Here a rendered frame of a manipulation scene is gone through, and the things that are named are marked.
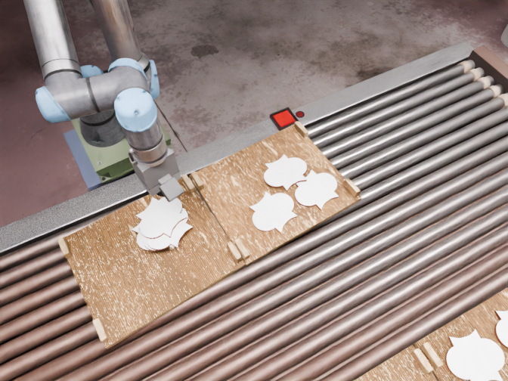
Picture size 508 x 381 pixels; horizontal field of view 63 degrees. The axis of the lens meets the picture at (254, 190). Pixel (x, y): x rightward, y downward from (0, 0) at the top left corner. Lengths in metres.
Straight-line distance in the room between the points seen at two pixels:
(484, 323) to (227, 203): 0.76
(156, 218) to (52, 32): 0.53
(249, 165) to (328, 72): 1.81
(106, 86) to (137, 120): 0.12
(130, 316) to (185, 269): 0.18
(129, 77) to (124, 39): 0.33
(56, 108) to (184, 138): 1.76
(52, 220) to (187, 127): 1.48
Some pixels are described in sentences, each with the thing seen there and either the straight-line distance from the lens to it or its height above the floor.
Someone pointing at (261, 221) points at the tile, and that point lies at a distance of 1.21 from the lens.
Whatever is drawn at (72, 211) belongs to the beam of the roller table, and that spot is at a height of 0.91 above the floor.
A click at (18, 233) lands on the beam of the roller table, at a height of 0.91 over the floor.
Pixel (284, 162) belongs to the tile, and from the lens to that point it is 1.32.
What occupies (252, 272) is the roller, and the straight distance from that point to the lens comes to 1.18.
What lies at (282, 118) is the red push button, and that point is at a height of 0.93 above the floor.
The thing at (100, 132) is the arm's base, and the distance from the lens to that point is 1.40.
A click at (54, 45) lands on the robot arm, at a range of 0.98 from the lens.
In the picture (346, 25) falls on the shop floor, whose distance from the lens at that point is 3.48.
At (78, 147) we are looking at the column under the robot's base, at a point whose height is 0.87.
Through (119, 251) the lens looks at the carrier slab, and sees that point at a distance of 1.24.
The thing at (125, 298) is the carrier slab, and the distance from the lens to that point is 1.18.
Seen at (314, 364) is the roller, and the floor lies 0.92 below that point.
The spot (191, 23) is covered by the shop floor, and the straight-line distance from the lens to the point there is 3.45.
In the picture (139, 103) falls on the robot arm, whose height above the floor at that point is 1.44.
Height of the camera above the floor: 2.02
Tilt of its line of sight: 58 degrees down
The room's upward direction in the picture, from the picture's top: straight up
